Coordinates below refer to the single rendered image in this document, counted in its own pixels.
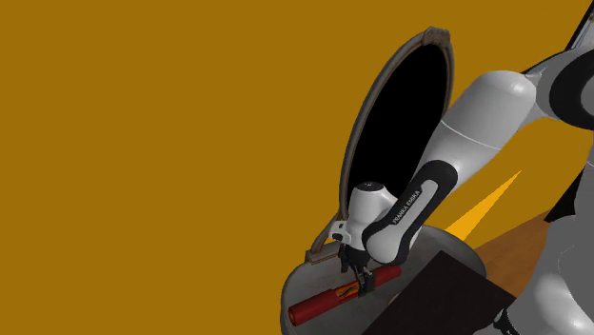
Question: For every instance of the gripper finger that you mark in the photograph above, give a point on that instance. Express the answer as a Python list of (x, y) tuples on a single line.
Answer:
[(365, 280)]

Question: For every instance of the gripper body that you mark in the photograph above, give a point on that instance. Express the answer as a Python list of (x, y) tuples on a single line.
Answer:
[(353, 258)]

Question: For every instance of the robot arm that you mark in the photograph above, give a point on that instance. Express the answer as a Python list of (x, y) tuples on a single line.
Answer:
[(482, 120)]

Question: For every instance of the round grey table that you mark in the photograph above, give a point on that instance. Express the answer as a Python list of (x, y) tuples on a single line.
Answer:
[(325, 278)]

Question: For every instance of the red tube with yellow label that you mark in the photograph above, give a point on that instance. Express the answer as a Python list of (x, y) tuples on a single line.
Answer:
[(320, 304)]

